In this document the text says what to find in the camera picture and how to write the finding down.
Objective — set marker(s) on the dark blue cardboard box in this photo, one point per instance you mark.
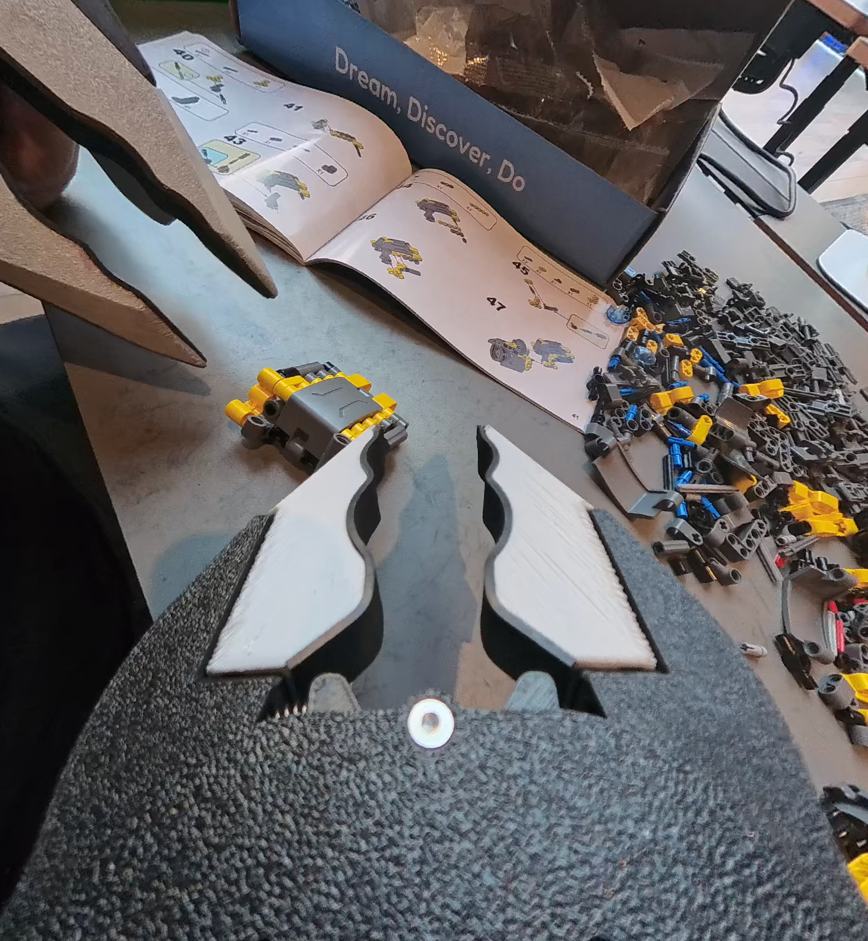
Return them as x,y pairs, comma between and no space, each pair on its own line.
551,213

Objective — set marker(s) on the adjoining grey table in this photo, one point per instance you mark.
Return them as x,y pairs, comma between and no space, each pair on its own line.
809,242

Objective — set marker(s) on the pile of building bricks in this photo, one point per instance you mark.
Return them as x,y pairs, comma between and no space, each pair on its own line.
735,441

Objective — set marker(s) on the open instruction booklet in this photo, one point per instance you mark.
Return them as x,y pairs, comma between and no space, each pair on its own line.
375,242

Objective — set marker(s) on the person's dark sweater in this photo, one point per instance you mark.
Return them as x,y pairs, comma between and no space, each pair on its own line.
22,588

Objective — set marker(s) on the person's left hand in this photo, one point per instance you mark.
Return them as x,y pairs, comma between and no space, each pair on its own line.
29,158

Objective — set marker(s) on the instruction sheet on stand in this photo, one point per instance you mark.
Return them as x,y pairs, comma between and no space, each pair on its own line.
845,264

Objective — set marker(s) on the small white pin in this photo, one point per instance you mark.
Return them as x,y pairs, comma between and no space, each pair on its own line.
753,649

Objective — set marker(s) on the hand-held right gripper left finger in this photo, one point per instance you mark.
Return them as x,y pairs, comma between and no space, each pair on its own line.
301,581

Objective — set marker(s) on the grey desk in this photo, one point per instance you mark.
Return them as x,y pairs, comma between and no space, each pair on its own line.
184,470

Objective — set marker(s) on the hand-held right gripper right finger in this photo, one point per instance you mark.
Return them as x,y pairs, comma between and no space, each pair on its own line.
559,581

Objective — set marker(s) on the small yellow grey brick assembly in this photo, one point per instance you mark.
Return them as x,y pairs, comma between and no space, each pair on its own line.
316,408

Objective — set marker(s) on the crumpled clear plastic bags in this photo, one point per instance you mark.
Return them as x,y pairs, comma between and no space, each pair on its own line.
551,73

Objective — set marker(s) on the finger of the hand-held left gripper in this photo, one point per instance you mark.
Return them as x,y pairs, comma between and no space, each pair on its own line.
51,279
110,110

